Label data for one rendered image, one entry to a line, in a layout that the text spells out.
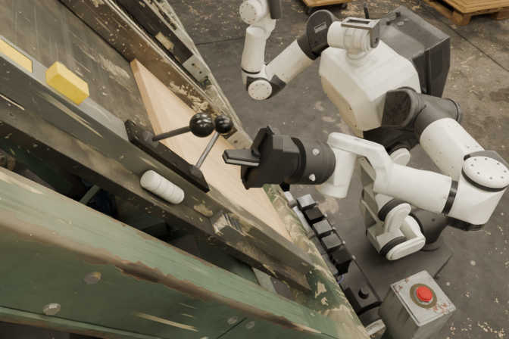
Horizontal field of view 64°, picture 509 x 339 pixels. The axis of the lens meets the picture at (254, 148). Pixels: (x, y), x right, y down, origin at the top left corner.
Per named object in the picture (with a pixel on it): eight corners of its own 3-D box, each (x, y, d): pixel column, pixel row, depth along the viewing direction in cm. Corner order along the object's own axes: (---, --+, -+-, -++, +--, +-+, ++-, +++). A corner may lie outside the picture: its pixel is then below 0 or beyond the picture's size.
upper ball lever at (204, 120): (149, 157, 66) (218, 139, 60) (132, 146, 63) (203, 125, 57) (154, 137, 68) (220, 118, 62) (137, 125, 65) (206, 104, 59)
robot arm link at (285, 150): (283, 149, 65) (338, 153, 71) (260, 113, 71) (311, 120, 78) (252, 204, 71) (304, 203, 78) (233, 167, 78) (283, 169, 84)
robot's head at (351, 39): (344, 41, 112) (337, 16, 106) (378, 47, 106) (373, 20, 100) (332, 58, 110) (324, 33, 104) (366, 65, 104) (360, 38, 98)
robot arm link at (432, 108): (452, 154, 96) (424, 122, 106) (476, 123, 91) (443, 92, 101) (412, 147, 92) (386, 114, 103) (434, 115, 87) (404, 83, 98)
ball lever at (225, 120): (203, 185, 73) (240, 123, 76) (191, 176, 71) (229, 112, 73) (190, 178, 76) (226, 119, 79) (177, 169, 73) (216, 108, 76)
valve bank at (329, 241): (358, 295, 143) (372, 259, 126) (323, 310, 139) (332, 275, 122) (295, 193, 176) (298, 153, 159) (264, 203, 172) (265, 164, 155)
